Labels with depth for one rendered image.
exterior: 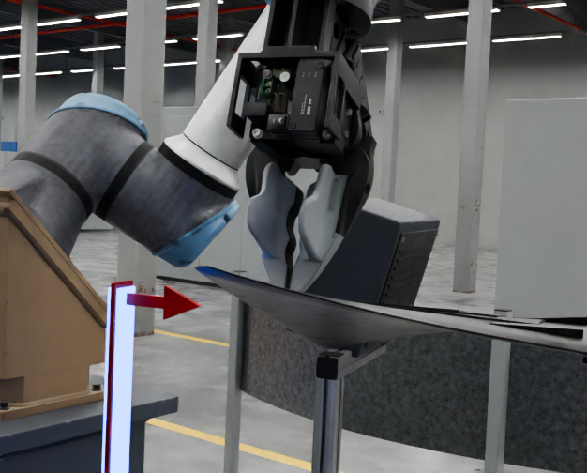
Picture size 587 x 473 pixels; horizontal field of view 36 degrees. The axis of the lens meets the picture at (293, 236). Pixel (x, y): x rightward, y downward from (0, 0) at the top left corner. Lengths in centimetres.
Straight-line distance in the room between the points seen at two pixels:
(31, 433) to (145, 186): 33
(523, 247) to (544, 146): 79
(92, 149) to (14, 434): 36
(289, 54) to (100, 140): 58
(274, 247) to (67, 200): 53
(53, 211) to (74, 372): 19
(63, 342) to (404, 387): 166
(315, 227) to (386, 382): 207
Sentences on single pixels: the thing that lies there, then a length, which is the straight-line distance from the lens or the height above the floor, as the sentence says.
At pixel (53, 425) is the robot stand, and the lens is 101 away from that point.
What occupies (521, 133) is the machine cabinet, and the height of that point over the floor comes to 178.
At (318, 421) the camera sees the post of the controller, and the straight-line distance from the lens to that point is 116.
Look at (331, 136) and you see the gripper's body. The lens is 57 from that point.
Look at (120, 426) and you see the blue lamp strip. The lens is 66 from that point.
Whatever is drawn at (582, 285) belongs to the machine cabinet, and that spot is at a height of 65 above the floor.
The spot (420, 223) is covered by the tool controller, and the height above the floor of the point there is 122.
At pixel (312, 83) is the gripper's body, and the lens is 58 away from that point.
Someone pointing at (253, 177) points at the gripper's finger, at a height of 127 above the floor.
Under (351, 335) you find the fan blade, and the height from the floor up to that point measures 116.
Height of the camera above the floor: 126
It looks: 3 degrees down
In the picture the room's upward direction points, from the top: 3 degrees clockwise
